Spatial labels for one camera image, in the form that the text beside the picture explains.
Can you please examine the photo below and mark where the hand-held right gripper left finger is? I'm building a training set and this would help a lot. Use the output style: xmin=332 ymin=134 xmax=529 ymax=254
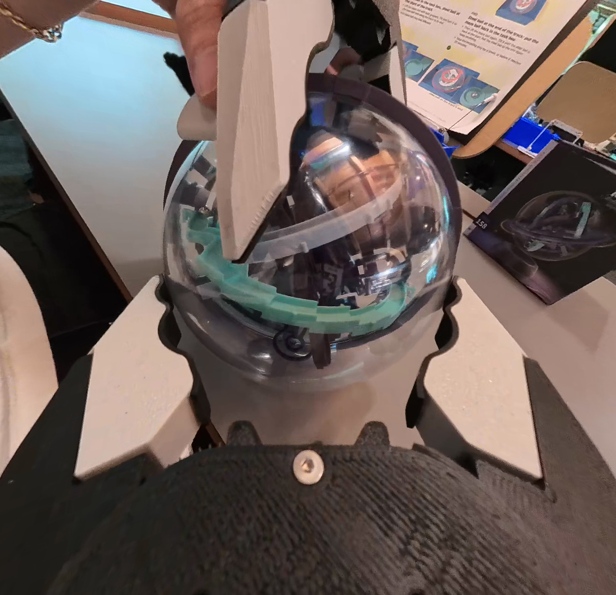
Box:
xmin=74 ymin=275 xmax=212 ymax=480

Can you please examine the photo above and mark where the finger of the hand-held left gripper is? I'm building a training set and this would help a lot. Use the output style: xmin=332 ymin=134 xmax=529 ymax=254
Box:
xmin=362 ymin=39 xmax=409 ymax=107
xmin=217 ymin=0 xmax=336 ymax=264

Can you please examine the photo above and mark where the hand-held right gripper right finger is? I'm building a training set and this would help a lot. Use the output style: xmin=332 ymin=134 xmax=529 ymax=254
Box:
xmin=405 ymin=276 xmax=544 ymax=480

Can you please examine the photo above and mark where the clear plastic maze ball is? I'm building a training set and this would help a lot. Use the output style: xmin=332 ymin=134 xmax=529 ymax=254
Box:
xmin=162 ymin=73 xmax=463 ymax=396

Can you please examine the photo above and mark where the person's left forearm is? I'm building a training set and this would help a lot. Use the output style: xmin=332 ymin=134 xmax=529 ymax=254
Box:
xmin=0 ymin=0 xmax=159 ymax=59

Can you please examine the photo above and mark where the person's left hand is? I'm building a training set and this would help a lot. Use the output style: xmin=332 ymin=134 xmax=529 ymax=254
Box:
xmin=137 ymin=0 xmax=366 ymax=109

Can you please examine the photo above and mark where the printed instruction sheet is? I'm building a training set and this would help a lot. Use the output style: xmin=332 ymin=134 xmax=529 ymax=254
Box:
xmin=399 ymin=0 xmax=607 ymax=135

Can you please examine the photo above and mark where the brown cardboard backing board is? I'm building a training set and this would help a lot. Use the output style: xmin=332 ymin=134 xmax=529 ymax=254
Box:
xmin=450 ymin=0 xmax=616 ymax=159

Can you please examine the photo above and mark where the tan board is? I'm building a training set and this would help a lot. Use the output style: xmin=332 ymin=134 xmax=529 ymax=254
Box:
xmin=534 ymin=61 xmax=616 ymax=144

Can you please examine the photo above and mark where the dark printed toy box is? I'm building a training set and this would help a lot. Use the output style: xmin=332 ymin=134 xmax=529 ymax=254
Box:
xmin=464 ymin=140 xmax=616 ymax=305

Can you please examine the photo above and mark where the gold chain bracelet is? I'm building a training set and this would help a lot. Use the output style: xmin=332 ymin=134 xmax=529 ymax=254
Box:
xmin=0 ymin=0 xmax=64 ymax=43

